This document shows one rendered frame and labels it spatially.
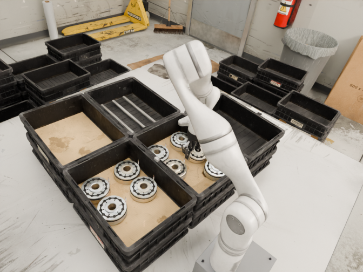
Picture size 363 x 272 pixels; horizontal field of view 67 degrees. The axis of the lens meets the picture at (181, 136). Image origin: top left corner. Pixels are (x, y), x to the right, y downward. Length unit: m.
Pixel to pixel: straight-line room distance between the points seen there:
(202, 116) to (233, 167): 0.15
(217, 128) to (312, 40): 3.14
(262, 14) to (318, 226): 3.11
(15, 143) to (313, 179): 1.50
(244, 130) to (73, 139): 0.84
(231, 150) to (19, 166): 1.04
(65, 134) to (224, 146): 0.87
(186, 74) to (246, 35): 3.48
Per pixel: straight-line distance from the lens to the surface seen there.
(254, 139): 1.42
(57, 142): 1.32
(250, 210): 0.73
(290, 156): 1.61
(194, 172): 1.17
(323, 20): 3.76
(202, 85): 0.81
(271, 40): 4.02
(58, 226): 1.21
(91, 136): 1.32
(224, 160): 0.68
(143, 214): 1.04
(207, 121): 0.66
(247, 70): 3.06
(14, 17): 4.26
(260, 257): 1.06
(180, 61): 0.66
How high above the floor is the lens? 1.71
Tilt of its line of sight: 41 degrees down
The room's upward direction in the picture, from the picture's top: 8 degrees clockwise
